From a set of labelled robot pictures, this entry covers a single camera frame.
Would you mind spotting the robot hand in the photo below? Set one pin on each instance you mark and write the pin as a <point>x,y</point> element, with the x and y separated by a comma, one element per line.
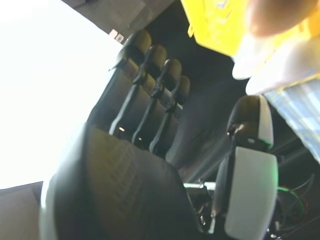
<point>112,187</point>

